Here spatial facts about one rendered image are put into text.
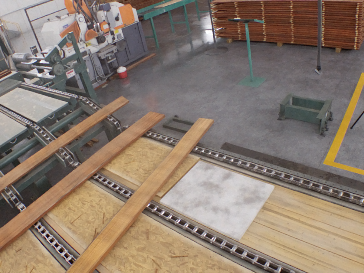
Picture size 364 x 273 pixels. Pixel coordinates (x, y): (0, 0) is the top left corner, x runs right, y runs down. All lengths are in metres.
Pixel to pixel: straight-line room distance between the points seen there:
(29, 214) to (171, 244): 1.14
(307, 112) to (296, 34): 3.29
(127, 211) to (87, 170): 0.65
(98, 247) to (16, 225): 0.77
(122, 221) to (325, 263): 1.19
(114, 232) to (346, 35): 5.81
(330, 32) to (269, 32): 1.43
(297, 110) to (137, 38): 5.09
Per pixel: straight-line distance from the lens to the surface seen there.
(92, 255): 1.75
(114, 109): 3.06
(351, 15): 6.39
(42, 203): 2.31
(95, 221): 1.98
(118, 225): 1.81
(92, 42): 6.59
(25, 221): 2.27
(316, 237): 1.67
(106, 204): 2.05
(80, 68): 5.26
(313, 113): 3.77
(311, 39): 6.76
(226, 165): 2.06
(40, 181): 2.85
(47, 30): 6.90
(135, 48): 7.69
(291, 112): 3.88
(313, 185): 1.90
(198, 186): 1.92
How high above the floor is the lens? 2.17
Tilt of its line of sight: 34 degrees down
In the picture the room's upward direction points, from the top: 13 degrees counter-clockwise
